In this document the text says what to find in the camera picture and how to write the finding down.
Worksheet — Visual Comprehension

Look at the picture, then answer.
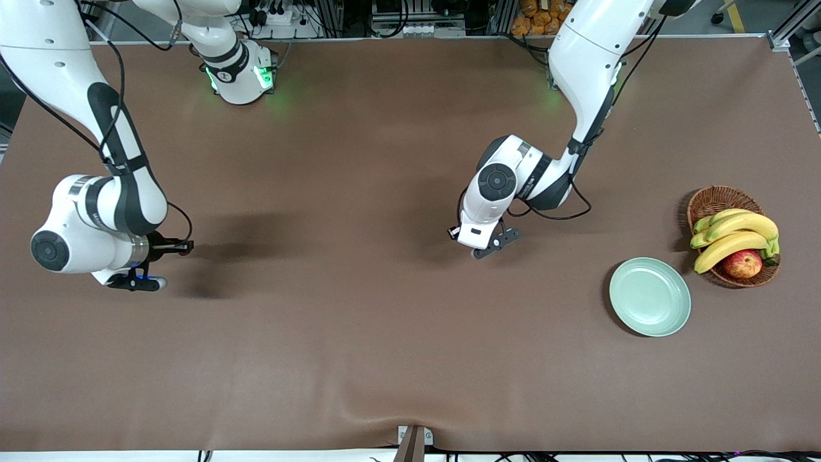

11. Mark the pale green round plate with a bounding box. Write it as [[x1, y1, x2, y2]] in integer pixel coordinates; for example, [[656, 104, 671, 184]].
[[609, 257, 692, 338]]

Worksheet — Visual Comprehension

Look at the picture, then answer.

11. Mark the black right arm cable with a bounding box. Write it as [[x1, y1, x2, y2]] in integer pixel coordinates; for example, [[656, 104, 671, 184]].
[[0, 0, 193, 241]]

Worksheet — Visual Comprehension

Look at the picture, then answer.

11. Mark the metal table clamp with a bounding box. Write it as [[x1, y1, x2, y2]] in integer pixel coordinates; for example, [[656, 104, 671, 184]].
[[393, 425, 434, 462]]

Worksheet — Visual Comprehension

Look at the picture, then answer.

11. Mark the aluminium frame post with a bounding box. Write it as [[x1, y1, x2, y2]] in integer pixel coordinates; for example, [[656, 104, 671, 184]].
[[766, 0, 821, 52]]

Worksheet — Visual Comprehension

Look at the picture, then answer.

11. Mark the white terminal strip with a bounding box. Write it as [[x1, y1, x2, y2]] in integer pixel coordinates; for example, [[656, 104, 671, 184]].
[[371, 22, 466, 38]]

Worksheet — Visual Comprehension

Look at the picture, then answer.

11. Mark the red yellow apple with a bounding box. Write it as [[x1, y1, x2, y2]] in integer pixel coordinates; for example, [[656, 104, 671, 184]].
[[723, 250, 764, 280]]

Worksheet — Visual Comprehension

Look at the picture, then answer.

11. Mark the brown wicker basket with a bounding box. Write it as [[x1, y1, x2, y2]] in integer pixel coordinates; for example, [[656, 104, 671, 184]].
[[686, 185, 781, 289]]

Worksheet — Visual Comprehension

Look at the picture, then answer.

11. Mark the white power strip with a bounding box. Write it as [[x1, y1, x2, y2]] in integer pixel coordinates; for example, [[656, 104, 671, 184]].
[[253, 5, 310, 28]]

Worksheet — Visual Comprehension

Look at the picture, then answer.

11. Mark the brown table cover sheet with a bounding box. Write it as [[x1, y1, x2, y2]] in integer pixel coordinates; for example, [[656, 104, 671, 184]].
[[0, 35, 821, 453]]

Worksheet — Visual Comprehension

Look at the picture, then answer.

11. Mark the orange packaged buns pile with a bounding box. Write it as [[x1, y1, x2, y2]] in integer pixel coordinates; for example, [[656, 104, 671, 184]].
[[511, 0, 568, 37]]

